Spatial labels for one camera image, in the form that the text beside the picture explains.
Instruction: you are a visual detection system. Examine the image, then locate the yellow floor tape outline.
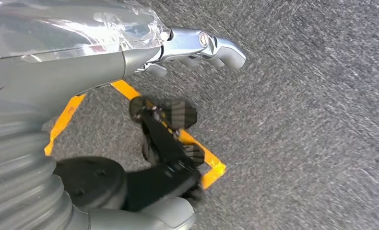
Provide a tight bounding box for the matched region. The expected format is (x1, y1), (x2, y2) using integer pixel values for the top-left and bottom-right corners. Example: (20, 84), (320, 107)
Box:
(44, 79), (226, 190)

